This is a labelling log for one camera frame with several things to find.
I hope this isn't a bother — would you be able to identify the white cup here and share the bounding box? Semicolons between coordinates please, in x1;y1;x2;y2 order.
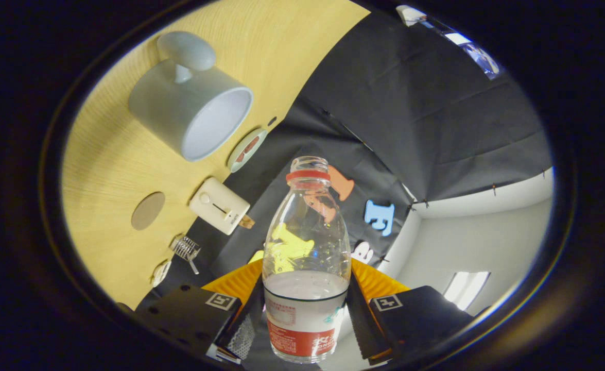
128;31;254;162

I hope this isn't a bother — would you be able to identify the clear plastic juice bottle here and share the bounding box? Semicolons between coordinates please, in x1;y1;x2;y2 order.
262;156;353;364

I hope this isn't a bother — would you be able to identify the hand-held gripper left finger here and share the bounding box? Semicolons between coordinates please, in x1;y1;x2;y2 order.
136;259;267;364

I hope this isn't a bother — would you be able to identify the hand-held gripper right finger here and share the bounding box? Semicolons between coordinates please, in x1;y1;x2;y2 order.
346;257;480;361

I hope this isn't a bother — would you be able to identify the wooden table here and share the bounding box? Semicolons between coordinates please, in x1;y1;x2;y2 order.
61;0;372;310

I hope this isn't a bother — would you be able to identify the light green plate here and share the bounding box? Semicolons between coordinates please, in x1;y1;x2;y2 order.
227;128;268;173

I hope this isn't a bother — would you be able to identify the small metal wire strainer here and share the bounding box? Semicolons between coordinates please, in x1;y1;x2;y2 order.
171;235;201;275

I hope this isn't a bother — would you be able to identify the white toaster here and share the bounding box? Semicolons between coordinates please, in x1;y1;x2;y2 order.
189;177;251;236

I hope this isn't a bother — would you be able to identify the round brown coaster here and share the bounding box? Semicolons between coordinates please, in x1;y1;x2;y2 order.
131;192;166;231

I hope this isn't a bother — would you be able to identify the long ceiling light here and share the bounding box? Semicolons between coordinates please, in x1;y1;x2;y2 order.
444;272;490;311

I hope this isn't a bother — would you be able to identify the small white food tray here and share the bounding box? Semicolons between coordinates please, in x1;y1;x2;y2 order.
150;259;172;288

